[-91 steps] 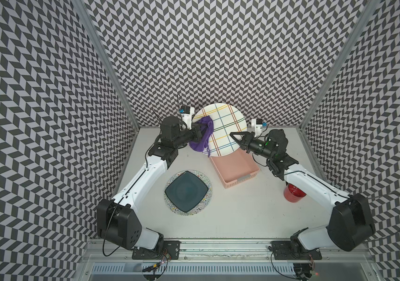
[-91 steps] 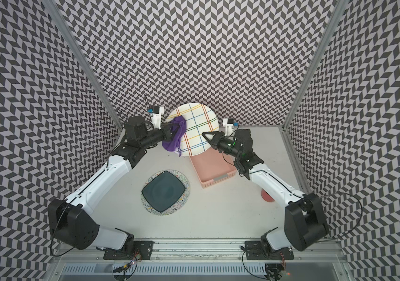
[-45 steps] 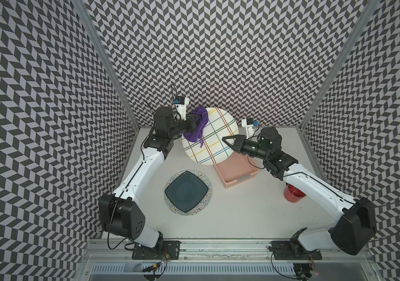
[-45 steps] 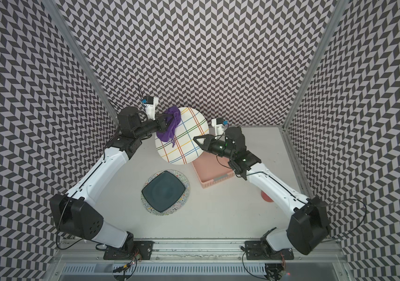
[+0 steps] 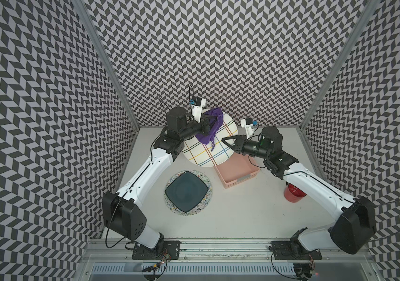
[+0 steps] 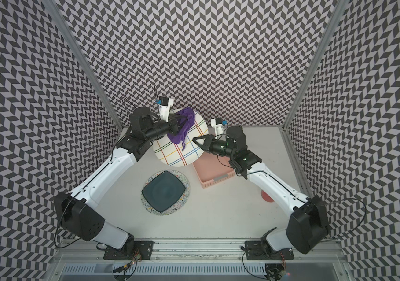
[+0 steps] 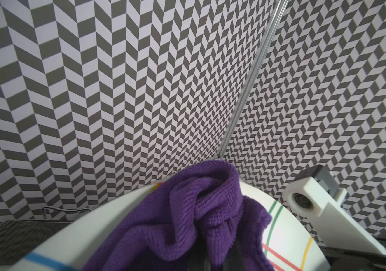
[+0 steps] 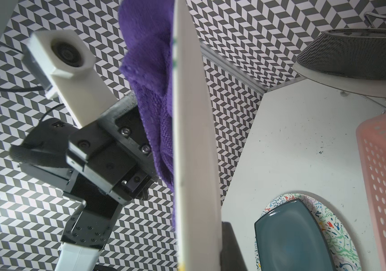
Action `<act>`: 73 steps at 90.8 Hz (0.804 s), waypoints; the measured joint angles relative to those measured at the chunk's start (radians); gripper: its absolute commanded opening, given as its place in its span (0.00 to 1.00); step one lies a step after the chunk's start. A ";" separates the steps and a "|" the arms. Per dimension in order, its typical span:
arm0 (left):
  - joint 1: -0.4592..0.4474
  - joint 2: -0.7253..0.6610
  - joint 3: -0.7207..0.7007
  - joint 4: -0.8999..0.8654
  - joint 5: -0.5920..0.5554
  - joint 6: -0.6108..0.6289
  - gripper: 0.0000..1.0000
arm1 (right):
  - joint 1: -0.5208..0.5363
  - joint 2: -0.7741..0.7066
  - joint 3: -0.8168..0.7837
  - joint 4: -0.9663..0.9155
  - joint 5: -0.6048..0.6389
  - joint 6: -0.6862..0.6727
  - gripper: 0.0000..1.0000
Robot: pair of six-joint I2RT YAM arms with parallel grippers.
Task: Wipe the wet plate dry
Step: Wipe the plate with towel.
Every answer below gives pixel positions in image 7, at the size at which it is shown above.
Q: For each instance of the purple cloth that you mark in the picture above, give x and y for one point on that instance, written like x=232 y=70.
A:
x=198 y=220

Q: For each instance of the white plate coloured stripes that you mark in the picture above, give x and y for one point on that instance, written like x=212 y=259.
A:
x=285 y=242

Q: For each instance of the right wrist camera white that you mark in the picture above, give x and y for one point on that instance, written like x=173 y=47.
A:
x=316 y=195

